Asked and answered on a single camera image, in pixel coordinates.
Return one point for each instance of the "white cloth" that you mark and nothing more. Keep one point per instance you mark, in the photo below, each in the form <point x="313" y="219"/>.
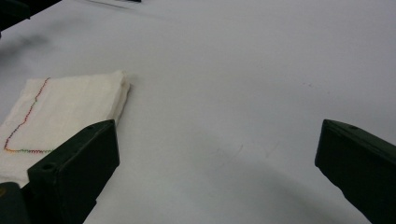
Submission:
<point x="65" y="105"/>

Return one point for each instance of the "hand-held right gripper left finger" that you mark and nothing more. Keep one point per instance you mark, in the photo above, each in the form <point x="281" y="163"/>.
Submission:
<point x="77" y="168"/>

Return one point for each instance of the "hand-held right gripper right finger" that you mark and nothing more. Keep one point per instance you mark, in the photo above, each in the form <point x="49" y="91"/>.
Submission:
<point x="361" y="165"/>

